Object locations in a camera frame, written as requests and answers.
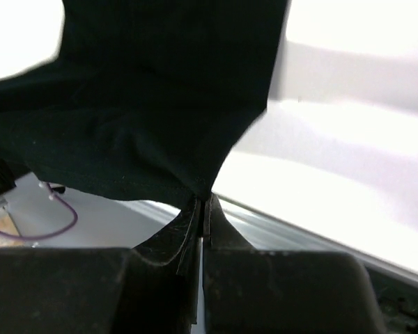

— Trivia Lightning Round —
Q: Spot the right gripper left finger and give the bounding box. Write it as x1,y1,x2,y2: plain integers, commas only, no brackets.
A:
0,199,201,333

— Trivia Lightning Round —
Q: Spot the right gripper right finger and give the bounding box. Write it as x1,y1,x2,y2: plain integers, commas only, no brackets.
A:
203,196,385,334

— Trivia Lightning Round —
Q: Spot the black t shirt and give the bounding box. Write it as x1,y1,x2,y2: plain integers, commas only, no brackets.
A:
0,1,287,207

